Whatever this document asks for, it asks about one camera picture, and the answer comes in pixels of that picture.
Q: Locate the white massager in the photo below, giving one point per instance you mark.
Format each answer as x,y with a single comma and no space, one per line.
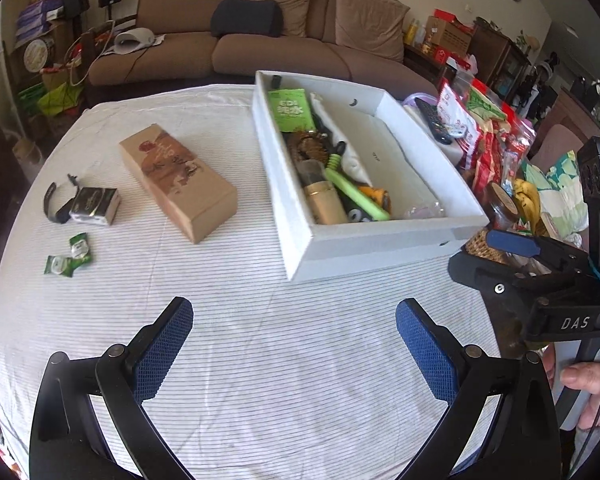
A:
132,40

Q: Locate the red and brown carton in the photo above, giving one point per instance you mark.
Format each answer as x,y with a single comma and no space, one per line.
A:
447,35

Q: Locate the green candy packet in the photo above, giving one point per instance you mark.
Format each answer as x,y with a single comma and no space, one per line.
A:
59,265
80,247

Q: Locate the floral green cushion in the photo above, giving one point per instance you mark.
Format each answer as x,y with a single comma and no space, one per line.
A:
560,185

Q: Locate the pile of snack packets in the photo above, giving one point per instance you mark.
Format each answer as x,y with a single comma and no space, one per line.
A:
485,130

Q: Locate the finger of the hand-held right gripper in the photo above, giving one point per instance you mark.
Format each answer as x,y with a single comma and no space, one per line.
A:
485,277
512,242

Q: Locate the wicker basket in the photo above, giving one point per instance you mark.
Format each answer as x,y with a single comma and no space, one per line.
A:
480,247

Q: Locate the clear purple-rim container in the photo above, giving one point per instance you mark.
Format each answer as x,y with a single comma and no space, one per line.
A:
417,97

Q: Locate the dark wooden cabinet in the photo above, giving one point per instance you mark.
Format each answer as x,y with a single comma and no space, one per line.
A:
495,60

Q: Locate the black remote control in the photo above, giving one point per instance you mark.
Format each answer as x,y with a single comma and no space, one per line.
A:
432,120

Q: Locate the beige bottle with clear cap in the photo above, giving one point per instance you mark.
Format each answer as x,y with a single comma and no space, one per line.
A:
325,205

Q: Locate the bananas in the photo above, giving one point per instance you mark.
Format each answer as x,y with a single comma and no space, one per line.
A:
527,200

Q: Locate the brown cardboard box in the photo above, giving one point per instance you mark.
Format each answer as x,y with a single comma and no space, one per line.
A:
190,185

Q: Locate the orange object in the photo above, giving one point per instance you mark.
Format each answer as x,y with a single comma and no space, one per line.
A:
377,195

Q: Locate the round tin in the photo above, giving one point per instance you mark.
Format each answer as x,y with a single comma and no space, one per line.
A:
37,54

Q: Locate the glass jar brown lid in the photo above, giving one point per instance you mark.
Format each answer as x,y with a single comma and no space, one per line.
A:
500,205

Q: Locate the black and green ribbed tool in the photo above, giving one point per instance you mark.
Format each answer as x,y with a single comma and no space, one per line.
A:
334,161

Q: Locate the brown sofa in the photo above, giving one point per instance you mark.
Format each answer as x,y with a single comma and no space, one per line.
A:
180,60

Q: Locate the desktop with striped tablecloth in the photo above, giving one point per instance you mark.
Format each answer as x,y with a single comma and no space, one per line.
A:
280,335

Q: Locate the green wet wipes pack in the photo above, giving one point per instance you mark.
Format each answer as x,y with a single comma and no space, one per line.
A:
292,110

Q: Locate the white storage box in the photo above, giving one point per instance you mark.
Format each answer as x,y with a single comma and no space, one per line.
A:
370,255

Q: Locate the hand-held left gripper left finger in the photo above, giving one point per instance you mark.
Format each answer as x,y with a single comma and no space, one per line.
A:
162,350

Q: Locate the person's right hand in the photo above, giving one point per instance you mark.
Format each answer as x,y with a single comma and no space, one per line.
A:
592,385

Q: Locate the black wristband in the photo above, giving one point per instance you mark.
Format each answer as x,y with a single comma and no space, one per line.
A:
50,206

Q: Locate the yellow bottles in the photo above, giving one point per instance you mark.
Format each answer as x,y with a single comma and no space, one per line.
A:
414,32

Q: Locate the green tube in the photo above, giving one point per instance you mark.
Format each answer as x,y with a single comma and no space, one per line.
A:
355,192

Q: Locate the dark lumbar pillow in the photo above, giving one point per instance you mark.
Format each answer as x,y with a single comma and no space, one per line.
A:
245,17

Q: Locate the green bag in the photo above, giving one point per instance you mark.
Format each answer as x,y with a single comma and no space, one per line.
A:
60,99

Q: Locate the black tissue pack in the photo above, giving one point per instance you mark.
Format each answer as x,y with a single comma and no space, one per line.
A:
95,203

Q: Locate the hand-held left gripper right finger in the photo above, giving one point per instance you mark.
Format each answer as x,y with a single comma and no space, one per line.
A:
427,350

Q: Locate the stack of purple boxes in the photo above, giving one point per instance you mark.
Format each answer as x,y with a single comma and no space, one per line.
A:
37,20

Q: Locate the white cloth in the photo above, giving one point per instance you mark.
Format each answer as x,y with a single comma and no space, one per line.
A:
352,162

